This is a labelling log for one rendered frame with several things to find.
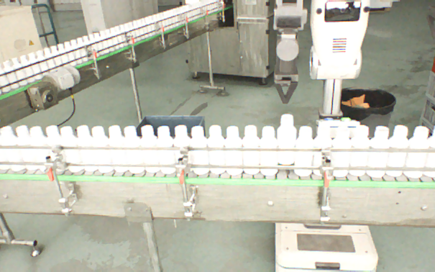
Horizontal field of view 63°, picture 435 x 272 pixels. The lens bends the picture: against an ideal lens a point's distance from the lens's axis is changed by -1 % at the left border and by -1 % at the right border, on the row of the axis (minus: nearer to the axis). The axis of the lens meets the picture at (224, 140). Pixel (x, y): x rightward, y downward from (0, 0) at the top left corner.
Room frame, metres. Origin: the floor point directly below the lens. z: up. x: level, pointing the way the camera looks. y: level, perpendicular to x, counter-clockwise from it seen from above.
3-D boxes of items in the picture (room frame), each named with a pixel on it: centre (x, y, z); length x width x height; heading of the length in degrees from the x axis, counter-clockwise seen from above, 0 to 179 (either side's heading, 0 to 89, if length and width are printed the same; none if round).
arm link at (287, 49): (0.98, -0.19, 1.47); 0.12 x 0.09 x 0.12; 170
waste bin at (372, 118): (2.49, -1.07, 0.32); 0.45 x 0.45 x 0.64
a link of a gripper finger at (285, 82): (1.01, -0.19, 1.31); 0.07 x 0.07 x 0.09; 82
